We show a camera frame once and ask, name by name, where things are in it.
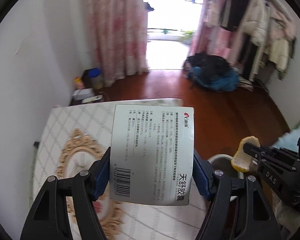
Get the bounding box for patterned white tablecloth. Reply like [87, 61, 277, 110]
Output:
[31, 97, 208, 240]

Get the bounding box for white puffer jacket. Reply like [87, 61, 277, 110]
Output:
[239, 0, 271, 47]

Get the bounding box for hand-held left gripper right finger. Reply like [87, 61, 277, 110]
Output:
[192, 147, 283, 240]

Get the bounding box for green and white medicine box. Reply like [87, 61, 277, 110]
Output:
[109, 104, 195, 207]

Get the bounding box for yellow bottle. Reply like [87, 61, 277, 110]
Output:
[74, 76, 84, 91]

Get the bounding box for cream coat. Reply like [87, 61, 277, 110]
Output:
[268, 36, 293, 72]

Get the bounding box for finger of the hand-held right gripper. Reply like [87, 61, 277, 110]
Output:
[250, 154, 274, 174]
[243, 142, 300, 164]

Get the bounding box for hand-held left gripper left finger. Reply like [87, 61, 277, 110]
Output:
[20, 146, 112, 240]

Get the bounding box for jar with blue lid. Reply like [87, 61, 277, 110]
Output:
[87, 68, 104, 90]

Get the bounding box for white flat plastic device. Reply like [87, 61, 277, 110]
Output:
[81, 95, 103, 104]

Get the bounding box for white round trash bin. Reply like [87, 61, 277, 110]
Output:
[206, 154, 248, 203]

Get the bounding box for light blue blanket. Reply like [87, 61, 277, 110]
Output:
[272, 127, 300, 151]

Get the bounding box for pink fuzzy coat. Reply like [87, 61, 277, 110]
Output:
[267, 4, 295, 41]

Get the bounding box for blue and black clothes pile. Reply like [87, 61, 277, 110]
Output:
[185, 52, 241, 92]

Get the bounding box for apple slice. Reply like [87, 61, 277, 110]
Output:
[231, 136, 261, 173]

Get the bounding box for black hanging garments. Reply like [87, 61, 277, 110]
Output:
[221, 0, 251, 28]

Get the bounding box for pink floral curtain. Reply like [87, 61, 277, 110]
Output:
[83, 0, 151, 87]
[189, 0, 241, 66]

